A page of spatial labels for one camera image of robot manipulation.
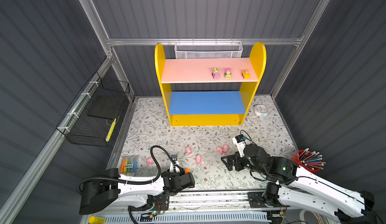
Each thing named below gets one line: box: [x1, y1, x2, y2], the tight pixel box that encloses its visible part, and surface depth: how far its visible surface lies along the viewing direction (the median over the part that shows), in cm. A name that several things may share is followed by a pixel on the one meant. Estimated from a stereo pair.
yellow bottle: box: [87, 215, 107, 224], surface depth 64 cm
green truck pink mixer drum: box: [224, 67, 232, 79], surface depth 74 cm
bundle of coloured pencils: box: [299, 147, 327, 170], surface depth 75 cm
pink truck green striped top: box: [211, 67, 221, 79], surface depth 74 cm
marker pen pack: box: [118, 154, 140, 177], surface depth 86 cm
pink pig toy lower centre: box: [196, 154, 202, 164], surface depth 88 cm
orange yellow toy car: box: [240, 69, 251, 80], surface depth 74 cm
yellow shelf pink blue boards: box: [154, 42, 267, 127], surface depth 86 cm
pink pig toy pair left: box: [216, 145, 224, 155], surface depth 92 cm
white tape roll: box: [299, 208, 324, 224], surface depth 70 cm
